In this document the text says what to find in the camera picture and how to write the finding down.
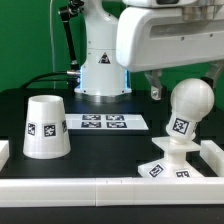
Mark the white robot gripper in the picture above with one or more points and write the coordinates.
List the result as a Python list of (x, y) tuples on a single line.
[(150, 39)]

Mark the white lamp bulb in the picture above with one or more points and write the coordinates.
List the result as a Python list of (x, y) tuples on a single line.
[(191, 100)]

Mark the white lamp base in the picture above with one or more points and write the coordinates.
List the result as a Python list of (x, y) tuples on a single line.
[(174, 163)]

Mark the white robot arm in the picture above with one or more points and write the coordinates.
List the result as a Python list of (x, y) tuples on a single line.
[(102, 78)]

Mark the white lamp shade cone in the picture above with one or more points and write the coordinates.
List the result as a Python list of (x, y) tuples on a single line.
[(46, 132)]

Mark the white marker sheet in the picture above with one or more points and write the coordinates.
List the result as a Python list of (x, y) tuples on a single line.
[(106, 122)]

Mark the white right fence wall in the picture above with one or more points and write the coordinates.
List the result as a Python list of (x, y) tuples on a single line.
[(213, 155)]

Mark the white fence wall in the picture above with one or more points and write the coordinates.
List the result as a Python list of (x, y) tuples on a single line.
[(4, 152), (110, 192), (213, 155)]

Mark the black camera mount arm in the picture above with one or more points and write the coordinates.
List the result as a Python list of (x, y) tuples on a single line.
[(73, 9)]

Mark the white front fence wall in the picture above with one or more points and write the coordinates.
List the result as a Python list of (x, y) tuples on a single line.
[(110, 192)]

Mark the white left fence wall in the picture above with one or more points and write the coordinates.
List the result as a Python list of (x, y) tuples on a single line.
[(4, 152)]

